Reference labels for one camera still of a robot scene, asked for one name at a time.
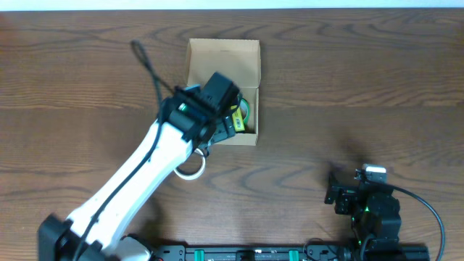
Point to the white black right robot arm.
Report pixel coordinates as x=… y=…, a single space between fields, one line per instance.
x=370 y=248

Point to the black aluminium mounting rail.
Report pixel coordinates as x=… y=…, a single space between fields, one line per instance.
x=312 y=252

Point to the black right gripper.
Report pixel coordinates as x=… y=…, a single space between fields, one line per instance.
x=346 y=195

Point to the white tape roll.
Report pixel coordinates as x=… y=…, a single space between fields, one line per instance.
x=192 y=176

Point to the brown cardboard box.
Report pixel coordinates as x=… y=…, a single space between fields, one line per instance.
x=238 y=60

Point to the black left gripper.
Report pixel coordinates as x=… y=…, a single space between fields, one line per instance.
x=228 y=127

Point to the green tape roll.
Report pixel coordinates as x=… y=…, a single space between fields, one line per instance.
x=244 y=110

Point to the yellow blue highlighter pen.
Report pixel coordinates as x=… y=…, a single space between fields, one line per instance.
x=238 y=121

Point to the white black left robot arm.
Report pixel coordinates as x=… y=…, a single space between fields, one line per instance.
x=95 y=230

